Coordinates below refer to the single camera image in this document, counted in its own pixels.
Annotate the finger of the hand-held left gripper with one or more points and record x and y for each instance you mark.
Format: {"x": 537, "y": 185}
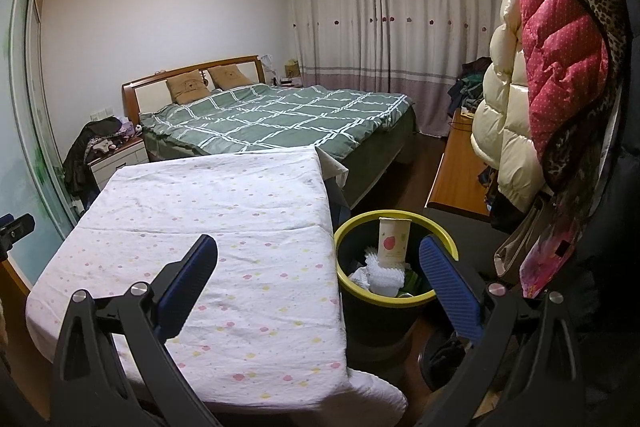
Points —
{"x": 5, "y": 220}
{"x": 17, "y": 229}

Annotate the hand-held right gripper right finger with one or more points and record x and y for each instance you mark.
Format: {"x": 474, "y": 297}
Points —
{"x": 450, "y": 287}

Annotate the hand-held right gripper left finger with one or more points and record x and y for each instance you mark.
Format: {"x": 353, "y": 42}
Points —
{"x": 185, "y": 287}

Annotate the white tissue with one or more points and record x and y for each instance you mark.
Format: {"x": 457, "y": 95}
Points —
{"x": 380, "y": 279}

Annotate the pink milk carton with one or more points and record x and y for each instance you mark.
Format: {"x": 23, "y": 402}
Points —
{"x": 395, "y": 242}

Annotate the yellow rimmed dark bin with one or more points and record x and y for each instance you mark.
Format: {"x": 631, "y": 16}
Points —
{"x": 380, "y": 322}

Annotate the white dotted tablecloth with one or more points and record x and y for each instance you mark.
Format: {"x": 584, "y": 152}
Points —
{"x": 225, "y": 232}

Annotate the beige bag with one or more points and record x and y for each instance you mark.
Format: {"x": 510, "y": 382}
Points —
{"x": 517, "y": 247}

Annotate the sliding door wardrobe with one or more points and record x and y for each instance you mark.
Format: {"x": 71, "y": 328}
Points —
{"x": 25, "y": 132}

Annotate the dark clothes heap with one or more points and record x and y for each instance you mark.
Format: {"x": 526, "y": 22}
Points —
{"x": 80, "y": 157}

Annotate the wooden low cabinet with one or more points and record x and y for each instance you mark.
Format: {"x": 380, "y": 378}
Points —
{"x": 460, "y": 177}

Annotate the pink floral cloth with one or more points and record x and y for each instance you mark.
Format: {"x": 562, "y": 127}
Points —
{"x": 555, "y": 252}

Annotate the white nightstand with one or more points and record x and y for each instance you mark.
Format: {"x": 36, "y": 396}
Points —
{"x": 120, "y": 162}

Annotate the wooden bed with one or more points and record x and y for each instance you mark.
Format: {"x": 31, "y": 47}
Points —
{"x": 130, "y": 99}

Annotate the cream puffer jacket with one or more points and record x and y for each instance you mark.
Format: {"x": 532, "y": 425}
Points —
{"x": 505, "y": 107}

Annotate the green checked duvet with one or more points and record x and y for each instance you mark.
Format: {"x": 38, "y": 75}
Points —
{"x": 275, "y": 117}

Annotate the brown bear pillow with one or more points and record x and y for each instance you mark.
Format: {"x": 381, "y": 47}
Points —
{"x": 189, "y": 87}
{"x": 230, "y": 77}

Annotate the pile of mixed clothes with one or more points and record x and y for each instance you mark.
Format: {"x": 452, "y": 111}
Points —
{"x": 470, "y": 82}

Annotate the small cardboard box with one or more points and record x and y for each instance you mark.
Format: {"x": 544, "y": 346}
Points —
{"x": 292, "y": 70}

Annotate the red quilted dotted jacket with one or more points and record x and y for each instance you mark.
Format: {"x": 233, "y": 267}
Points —
{"x": 560, "y": 57}

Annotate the pink white curtain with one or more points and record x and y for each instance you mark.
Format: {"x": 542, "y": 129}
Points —
{"x": 390, "y": 32}

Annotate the white wall socket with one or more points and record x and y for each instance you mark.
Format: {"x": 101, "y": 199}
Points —
{"x": 100, "y": 112}

